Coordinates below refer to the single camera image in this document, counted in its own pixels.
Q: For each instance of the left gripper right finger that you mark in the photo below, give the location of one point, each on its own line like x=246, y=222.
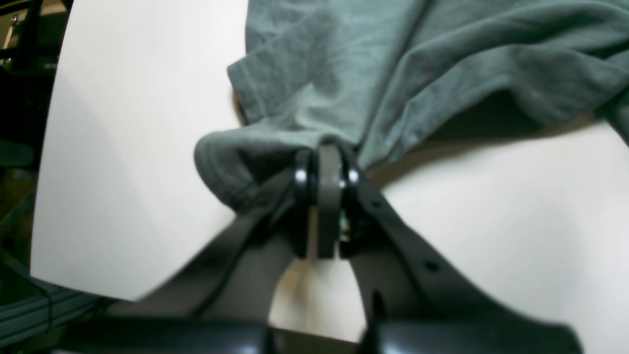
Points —
x=415, y=300

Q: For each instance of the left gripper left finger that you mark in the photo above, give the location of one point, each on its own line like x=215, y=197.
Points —
x=220, y=302

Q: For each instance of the dark grey t-shirt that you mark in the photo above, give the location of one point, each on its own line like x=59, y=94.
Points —
x=385, y=75

